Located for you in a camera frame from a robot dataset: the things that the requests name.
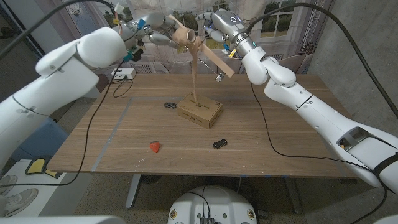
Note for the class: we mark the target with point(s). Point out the small black oval gadget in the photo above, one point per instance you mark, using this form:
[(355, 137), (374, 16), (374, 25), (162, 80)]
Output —
[(169, 105)]

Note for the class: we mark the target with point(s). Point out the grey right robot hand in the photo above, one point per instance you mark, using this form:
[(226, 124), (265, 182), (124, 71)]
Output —
[(227, 25)]

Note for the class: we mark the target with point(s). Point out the white power strip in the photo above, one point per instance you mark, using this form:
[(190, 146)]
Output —
[(123, 73)]

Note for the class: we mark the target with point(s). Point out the wooden paper towel holder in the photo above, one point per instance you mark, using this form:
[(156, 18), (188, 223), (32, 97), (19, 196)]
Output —
[(217, 60)]

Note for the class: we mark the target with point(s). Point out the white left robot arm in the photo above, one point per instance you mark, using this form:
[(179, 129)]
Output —
[(62, 77)]

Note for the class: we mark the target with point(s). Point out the printed window backdrop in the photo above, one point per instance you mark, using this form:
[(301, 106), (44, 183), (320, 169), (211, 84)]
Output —
[(280, 31)]

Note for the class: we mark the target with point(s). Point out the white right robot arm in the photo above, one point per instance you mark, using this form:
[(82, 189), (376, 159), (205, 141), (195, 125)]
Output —
[(320, 115)]

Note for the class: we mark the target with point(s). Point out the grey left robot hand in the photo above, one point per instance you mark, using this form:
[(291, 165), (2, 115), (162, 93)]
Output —
[(155, 25)]

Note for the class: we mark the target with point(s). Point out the red strawberry toy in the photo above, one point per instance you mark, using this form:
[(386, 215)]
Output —
[(155, 147)]

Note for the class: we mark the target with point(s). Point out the small black toy car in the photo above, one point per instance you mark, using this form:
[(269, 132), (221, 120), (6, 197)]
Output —
[(219, 143)]

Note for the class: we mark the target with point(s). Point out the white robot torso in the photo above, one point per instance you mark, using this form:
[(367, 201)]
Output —
[(214, 205)]

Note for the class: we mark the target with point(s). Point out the blue padded chair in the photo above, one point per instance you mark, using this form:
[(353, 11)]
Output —
[(43, 140)]

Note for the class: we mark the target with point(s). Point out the grey sneaker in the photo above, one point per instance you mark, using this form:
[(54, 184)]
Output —
[(6, 183), (18, 199)]

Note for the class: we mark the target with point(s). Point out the white robot shoulder cover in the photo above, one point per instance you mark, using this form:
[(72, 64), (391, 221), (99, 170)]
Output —
[(62, 220)]

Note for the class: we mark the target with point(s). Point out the tan arm wrap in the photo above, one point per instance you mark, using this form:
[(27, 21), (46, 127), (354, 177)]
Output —
[(195, 68)]

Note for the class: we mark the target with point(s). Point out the grey table leg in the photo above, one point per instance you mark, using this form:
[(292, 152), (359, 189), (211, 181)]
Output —
[(293, 194), (133, 189)]

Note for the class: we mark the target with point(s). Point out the cardboard packing box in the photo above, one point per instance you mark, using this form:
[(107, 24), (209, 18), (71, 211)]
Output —
[(199, 109)]

